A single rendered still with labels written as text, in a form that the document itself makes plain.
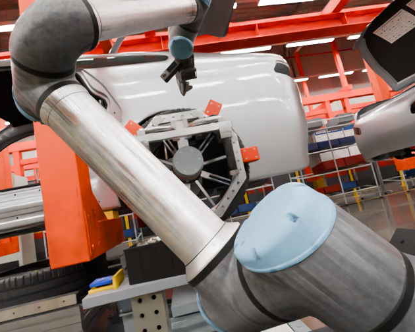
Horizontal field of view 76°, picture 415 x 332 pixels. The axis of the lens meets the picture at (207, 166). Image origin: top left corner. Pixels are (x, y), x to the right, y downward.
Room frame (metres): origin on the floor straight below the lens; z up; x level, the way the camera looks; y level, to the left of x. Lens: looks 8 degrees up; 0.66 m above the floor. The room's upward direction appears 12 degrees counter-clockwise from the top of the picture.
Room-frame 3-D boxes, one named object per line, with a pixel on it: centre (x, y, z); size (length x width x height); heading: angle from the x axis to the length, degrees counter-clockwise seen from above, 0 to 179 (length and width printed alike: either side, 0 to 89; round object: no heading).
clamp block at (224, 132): (1.11, -0.10, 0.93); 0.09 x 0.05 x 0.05; 7
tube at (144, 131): (1.16, 0.18, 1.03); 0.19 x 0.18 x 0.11; 7
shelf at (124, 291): (0.95, 0.26, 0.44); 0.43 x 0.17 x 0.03; 97
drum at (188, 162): (1.22, 0.09, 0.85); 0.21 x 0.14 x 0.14; 7
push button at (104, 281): (0.93, 0.43, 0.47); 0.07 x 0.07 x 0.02; 7
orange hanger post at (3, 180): (3.68, 2.90, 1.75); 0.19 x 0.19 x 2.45; 7
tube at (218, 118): (1.18, -0.02, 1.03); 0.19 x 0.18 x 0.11; 7
